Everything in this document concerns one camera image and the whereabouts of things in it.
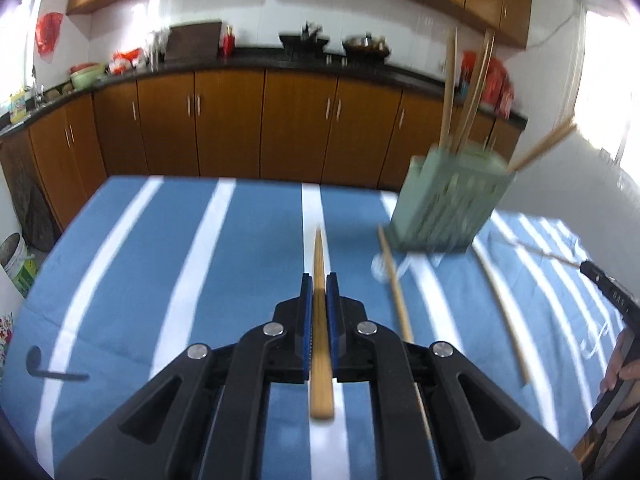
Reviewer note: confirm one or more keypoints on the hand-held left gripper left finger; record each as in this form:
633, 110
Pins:
306, 320

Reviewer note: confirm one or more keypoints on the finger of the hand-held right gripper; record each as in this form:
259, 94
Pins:
607, 287

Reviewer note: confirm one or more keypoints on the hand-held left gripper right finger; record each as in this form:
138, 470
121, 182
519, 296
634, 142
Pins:
334, 320

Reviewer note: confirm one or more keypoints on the wooden chopstick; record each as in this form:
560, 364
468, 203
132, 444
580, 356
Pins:
320, 395
550, 256
500, 310
545, 145
472, 110
395, 285
482, 80

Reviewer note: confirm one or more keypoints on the green perforated utensil holder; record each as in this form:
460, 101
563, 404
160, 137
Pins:
445, 200

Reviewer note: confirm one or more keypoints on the person's right hand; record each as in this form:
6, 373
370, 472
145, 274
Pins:
625, 360

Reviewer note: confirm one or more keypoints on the wooden chair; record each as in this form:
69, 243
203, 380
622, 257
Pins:
587, 445

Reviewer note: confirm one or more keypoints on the blue white striped tablecloth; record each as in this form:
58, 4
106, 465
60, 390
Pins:
150, 285

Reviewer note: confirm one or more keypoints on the wooden lower cabinets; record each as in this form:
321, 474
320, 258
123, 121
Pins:
225, 125

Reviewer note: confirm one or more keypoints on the large sliding window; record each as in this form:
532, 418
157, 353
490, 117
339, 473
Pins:
610, 70

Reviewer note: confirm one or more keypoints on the black gas stove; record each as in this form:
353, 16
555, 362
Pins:
335, 59

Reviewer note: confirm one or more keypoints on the red crumpled plastic bag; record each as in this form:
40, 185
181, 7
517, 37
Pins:
470, 62

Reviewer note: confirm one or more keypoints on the black kitchen countertop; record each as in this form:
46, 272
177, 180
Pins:
250, 60

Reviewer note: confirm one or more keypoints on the pot with lid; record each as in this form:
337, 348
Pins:
367, 47

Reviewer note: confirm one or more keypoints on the black wok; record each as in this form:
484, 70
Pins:
305, 40

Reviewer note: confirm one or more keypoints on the dark leaning board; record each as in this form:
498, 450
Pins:
42, 215

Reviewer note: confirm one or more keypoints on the dark cutting board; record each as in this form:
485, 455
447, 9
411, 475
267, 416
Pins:
192, 42

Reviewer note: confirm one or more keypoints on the white plastic bucket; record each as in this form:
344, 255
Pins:
12, 257

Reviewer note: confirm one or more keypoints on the floral printed item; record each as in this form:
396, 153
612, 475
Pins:
5, 345

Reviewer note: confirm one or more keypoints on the clear glass cups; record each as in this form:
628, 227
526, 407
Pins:
156, 50

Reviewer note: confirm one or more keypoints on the red white plastic bag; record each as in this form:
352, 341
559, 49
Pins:
125, 62

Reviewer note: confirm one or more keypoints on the green bowl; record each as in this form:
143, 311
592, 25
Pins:
87, 79

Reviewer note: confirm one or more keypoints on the yellow detergent bottle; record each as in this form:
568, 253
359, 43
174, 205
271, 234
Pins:
18, 107

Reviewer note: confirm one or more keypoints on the metal faucet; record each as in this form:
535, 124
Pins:
36, 85

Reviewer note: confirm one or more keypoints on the red hanging plastic bag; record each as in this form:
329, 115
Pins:
49, 35

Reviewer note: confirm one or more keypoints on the small kitchen window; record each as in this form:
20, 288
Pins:
15, 50

